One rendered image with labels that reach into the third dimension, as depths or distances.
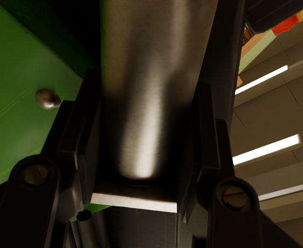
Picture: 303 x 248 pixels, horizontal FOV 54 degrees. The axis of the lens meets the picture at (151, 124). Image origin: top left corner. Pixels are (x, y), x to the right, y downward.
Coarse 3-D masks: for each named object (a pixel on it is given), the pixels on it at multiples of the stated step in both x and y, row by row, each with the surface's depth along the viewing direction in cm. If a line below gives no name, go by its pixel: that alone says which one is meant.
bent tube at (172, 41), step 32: (128, 0) 6; (160, 0) 6; (192, 0) 6; (128, 32) 7; (160, 32) 7; (192, 32) 7; (128, 64) 8; (160, 64) 7; (192, 64) 8; (128, 96) 8; (160, 96) 8; (192, 96) 9; (128, 128) 9; (160, 128) 9; (128, 160) 10; (160, 160) 10; (96, 192) 11; (128, 192) 11; (160, 192) 11
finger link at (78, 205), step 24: (96, 72) 10; (96, 96) 10; (72, 120) 9; (96, 120) 9; (48, 144) 9; (72, 144) 8; (96, 144) 10; (72, 168) 8; (96, 168) 11; (0, 192) 8; (72, 192) 8; (72, 216) 9
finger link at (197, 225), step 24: (192, 120) 9; (216, 120) 10; (192, 144) 9; (216, 144) 9; (192, 168) 8; (216, 168) 8; (192, 192) 9; (192, 216) 9; (264, 216) 8; (264, 240) 8; (288, 240) 8
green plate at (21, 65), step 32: (0, 0) 10; (32, 0) 14; (0, 32) 11; (32, 32) 11; (64, 32) 14; (0, 64) 12; (32, 64) 12; (64, 64) 12; (96, 64) 15; (0, 96) 13; (32, 96) 13; (64, 96) 13; (0, 128) 15; (32, 128) 14; (0, 160) 17
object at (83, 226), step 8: (80, 216) 18; (88, 216) 18; (96, 216) 20; (104, 216) 21; (72, 224) 22; (80, 224) 18; (88, 224) 18; (96, 224) 21; (104, 224) 21; (72, 232) 20; (80, 232) 19; (88, 232) 19; (96, 232) 21; (104, 232) 21; (72, 240) 20; (80, 240) 22; (88, 240) 19; (96, 240) 20; (104, 240) 22
